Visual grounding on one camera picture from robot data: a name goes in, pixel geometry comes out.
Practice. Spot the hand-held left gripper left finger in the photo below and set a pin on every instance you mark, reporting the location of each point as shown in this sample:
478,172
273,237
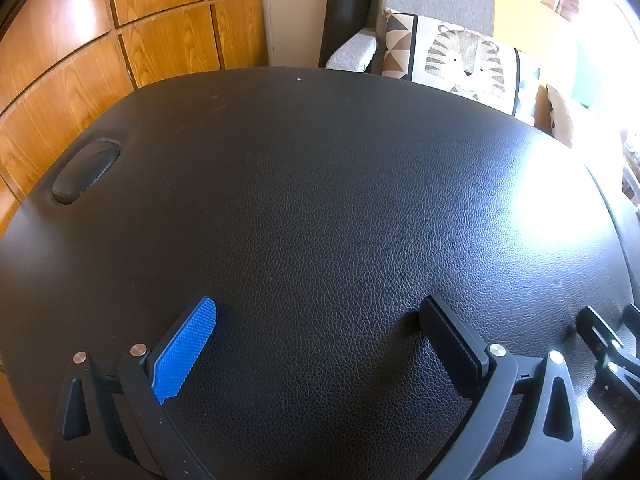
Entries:
185,345

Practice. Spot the deer print pillow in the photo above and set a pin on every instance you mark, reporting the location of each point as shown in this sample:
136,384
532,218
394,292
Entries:
562,117

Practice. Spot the tiger print pillow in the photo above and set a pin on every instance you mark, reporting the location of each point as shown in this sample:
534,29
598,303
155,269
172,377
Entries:
460,60

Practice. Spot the black rolled mat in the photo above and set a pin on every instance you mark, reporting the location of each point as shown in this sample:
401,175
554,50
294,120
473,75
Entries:
350,5

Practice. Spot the wooden wardrobe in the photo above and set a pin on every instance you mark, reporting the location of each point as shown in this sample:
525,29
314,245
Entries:
100,60

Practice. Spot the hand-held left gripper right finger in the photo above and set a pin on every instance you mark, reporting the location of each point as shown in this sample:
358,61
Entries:
452,345

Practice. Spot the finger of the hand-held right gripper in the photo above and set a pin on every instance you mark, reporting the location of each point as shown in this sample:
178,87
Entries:
599,334
633,324

